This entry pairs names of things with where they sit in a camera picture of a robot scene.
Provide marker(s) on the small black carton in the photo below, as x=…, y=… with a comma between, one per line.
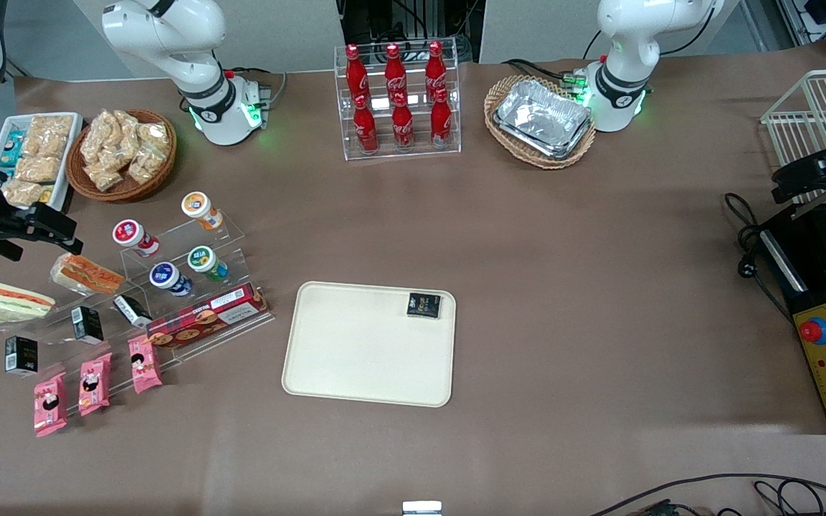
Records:
x=132, y=310
x=21, y=356
x=87, y=325

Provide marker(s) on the dark brown wicker basket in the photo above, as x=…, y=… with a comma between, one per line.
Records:
x=162, y=175

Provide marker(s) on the red tartan shortbread box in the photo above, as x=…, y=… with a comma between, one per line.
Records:
x=205, y=315

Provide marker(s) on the light tan wicker basket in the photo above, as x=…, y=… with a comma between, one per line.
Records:
x=502, y=140

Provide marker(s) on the clear acrylic bottle rack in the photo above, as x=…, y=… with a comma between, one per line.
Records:
x=449, y=147

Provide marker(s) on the small silver block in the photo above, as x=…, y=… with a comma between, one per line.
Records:
x=421, y=508

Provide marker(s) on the brown table cover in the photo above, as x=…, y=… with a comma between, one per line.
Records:
x=599, y=287

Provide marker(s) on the aluminium foil tray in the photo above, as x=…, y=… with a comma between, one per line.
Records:
x=528, y=143
x=542, y=113

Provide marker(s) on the white rectangular dish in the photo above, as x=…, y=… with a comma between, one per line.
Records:
x=72, y=150

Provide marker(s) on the orange lid yogurt cup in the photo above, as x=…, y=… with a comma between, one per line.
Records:
x=199, y=206

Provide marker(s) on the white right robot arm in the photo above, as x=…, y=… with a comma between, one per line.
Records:
x=191, y=64

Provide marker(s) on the black square snack packet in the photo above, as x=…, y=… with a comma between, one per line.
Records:
x=424, y=305

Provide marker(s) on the pink cartoon snack packet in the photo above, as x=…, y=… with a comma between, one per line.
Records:
x=95, y=384
x=50, y=405
x=145, y=364

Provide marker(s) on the blue lid yogurt cup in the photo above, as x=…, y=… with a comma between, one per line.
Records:
x=166, y=276

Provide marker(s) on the red cola bottle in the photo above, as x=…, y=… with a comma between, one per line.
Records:
x=395, y=72
x=355, y=75
x=441, y=120
x=366, y=129
x=403, y=125
x=436, y=70

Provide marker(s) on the cream plastic serving tray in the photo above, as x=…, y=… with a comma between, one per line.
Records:
x=355, y=351

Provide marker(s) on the clear acrylic stepped display stand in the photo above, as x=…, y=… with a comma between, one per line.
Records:
x=241, y=247

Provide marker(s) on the green lid yogurt cup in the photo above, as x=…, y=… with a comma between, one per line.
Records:
x=203, y=259

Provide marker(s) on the clear bag of beige snacks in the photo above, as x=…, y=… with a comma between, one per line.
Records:
x=153, y=136
x=146, y=166
x=97, y=136
x=126, y=132
x=103, y=175

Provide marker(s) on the red lid yogurt cup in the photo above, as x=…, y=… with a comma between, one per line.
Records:
x=131, y=235

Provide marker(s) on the clear bag of brown crackers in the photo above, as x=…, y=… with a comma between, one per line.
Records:
x=22, y=192
x=38, y=168
x=49, y=135

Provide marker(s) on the aluminium frame rack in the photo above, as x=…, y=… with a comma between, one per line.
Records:
x=825, y=18

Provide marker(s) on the plastic-wrapped triangle sandwich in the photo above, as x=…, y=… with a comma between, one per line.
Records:
x=87, y=274
x=1, y=301

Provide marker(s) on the teal snack packet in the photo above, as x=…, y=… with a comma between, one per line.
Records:
x=11, y=149

